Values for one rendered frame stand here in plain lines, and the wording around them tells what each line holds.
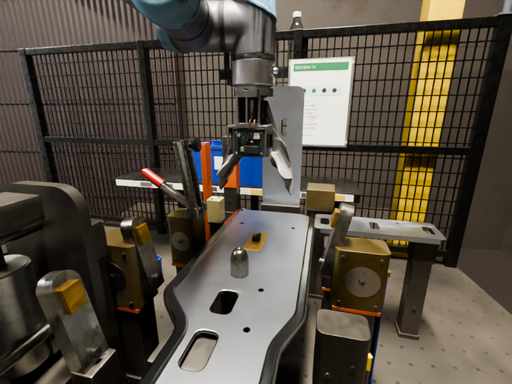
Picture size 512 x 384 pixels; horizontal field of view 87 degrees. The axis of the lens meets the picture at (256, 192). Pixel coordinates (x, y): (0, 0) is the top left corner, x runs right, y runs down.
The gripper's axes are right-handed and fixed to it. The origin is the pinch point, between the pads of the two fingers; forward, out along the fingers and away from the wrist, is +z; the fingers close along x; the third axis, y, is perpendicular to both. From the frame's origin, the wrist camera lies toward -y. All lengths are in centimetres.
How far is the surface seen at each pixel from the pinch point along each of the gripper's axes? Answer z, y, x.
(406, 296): 28.9, -12.9, 36.3
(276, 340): 11.3, 25.6, 8.7
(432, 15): -46, -58, 45
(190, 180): -2.1, 1.8, -13.9
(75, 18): -91, -170, -199
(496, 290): 111, -156, 147
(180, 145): -9.3, 1.7, -15.6
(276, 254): 11.1, 4.8, 5.3
